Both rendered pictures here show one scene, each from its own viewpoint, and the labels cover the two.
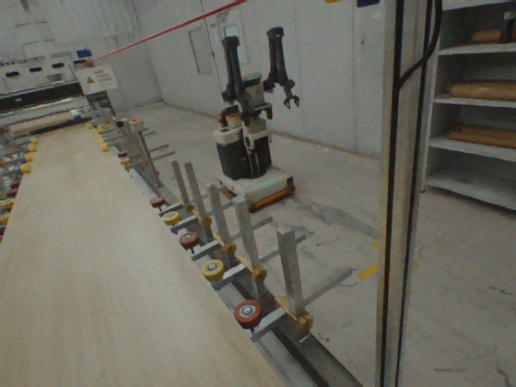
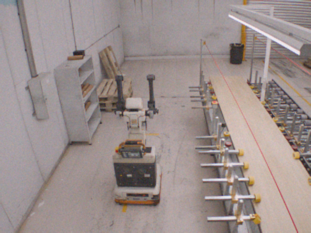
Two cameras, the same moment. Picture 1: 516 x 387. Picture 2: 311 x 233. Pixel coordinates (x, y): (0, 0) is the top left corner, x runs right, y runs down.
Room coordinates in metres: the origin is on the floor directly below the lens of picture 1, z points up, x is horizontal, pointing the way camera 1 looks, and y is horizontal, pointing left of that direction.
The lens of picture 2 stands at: (5.38, 1.76, 2.70)
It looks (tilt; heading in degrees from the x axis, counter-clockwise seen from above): 27 degrees down; 212
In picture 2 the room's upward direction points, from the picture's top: 3 degrees counter-clockwise
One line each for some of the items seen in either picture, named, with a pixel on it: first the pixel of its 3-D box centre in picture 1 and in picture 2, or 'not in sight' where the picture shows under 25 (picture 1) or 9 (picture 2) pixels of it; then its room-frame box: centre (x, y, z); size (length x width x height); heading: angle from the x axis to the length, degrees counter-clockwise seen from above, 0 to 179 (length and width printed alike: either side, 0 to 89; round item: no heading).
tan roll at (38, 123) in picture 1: (58, 118); not in sight; (4.73, 2.63, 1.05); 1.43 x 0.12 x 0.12; 117
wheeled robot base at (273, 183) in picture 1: (255, 182); (139, 182); (3.07, -0.03, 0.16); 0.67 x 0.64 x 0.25; 27
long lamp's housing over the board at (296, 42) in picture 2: not in sight; (255, 24); (2.49, 1.25, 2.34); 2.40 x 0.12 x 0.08; 27
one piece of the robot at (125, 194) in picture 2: not in sight; (137, 194); (3.35, 0.14, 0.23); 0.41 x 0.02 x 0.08; 117
